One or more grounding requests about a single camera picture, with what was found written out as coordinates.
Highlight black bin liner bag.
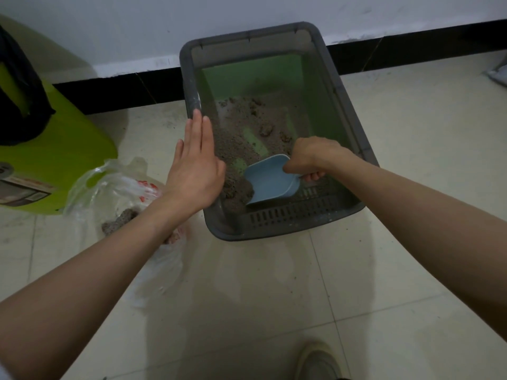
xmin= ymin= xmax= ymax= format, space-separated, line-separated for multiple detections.
xmin=0 ymin=23 xmax=56 ymax=147

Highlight person's right forearm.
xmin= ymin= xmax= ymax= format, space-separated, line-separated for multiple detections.
xmin=327 ymin=151 xmax=507 ymax=341

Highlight litter clumps in bag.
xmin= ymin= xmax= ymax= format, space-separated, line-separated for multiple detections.
xmin=101 ymin=207 xmax=140 ymax=236

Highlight clear plastic bag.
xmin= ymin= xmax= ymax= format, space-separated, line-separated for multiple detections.
xmin=63 ymin=157 xmax=190 ymax=309

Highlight person's right hand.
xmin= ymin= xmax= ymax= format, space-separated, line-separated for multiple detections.
xmin=283 ymin=136 xmax=354 ymax=183

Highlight lime green trash bin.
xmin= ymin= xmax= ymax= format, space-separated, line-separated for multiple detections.
xmin=0 ymin=13 xmax=119 ymax=216

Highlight blue plastic litter scoop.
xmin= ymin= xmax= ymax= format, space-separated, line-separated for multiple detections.
xmin=242 ymin=154 xmax=314 ymax=206

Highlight person's grey shoe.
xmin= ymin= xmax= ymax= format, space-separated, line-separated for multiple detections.
xmin=294 ymin=340 xmax=346 ymax=380

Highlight grey and green litter box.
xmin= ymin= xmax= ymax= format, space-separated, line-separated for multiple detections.
xmin=179 ymin=21 xmax=379 ymax=242

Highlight grey sack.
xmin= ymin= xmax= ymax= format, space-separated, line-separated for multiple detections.
xmin=484 ymin=62 xmax=507 ymax=88

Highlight grey-brown cat litter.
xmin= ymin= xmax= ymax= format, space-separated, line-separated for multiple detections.
xmin=206 ymin=96 xmax=314 ymax=215

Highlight person's left forearm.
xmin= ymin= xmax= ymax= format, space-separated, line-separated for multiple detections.
xmin=0 ymin=193 xmax=199 ymax=380

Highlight person's left hand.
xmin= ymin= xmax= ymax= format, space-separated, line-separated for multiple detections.
xmin=162 ymin=108 xmax=227 ymax=214

